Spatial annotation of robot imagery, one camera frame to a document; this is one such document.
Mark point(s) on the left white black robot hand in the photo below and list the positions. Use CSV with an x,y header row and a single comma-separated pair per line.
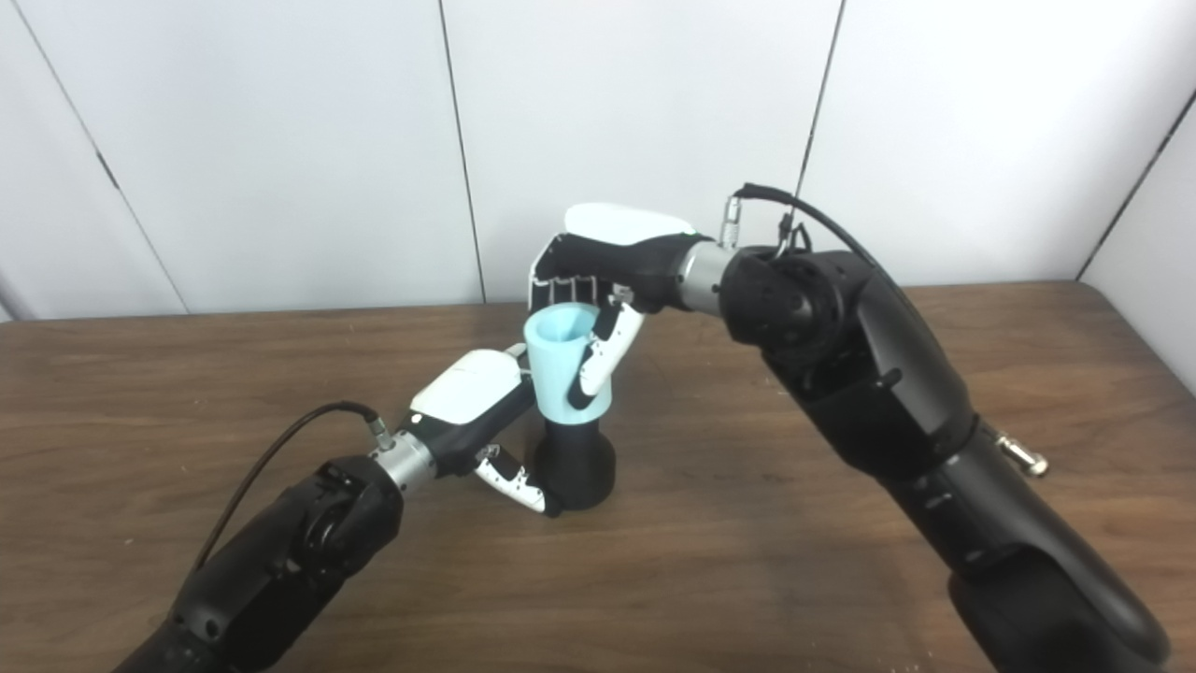
x,y
467,393

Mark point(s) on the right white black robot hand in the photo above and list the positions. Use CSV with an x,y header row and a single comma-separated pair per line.
x,y
626,252

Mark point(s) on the black funnel-shaped nozzle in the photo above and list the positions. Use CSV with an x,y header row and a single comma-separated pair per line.
x,y
579,467

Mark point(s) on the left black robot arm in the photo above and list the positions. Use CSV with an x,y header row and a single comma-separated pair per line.
x,y
280,561

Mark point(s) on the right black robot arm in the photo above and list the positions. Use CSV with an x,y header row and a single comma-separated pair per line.
x,y
888,374

